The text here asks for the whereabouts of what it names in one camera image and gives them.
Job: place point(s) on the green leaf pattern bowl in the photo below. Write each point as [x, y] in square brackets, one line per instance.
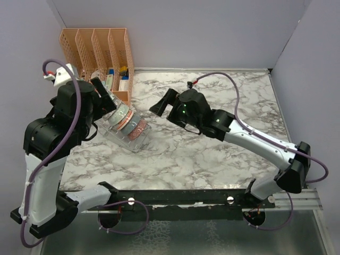
[113, 104]

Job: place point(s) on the red floral outside bowl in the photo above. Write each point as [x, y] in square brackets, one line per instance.
[137, 130]

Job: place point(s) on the green mandala pattern bowl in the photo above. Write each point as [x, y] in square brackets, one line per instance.
[114, 122]

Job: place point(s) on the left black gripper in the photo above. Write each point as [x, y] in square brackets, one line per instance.
[107, 103]

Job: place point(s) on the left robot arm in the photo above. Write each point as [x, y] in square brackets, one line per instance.
[48, 142]

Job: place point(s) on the white wire dish rack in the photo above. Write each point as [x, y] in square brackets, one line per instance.
[110, 133]

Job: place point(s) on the purple pattern white bowl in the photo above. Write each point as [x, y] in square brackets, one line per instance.
[118, 114]

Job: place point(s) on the white label box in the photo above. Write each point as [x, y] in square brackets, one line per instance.
[124, 85]

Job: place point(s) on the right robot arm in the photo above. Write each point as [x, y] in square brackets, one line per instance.
[292, 167]

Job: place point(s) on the white paper pack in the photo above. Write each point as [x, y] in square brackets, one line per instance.
[96, 73]

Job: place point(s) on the blue wave outside bowl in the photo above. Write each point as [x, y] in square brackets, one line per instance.
[131, 124]

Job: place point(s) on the green white box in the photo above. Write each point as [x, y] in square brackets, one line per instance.
[109, 82]

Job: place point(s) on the yellow black stapler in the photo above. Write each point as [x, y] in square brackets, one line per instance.
[123, 70]

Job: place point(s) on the orange plastic file organizer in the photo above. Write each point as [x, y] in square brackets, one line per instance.
[90, 49]

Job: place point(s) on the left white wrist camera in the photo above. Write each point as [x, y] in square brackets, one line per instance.
[61, 77]

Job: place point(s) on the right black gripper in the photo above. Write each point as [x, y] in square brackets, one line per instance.
[169, 98]

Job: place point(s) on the orange white floral bowl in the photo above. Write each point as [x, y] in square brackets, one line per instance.
[125, 120]

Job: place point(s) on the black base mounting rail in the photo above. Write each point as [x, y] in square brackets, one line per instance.
[174, 205]

